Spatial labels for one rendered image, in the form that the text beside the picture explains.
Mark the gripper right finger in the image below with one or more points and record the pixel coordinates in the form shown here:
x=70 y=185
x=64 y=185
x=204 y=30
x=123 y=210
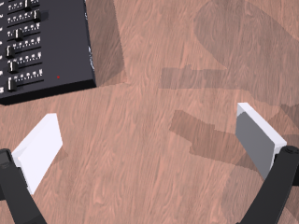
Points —
x=266 y=148

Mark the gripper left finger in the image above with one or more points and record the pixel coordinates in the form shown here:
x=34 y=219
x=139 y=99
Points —
x=32 y=157

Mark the dark grey lighting desk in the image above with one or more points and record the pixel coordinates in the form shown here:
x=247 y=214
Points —
x=51 y=47

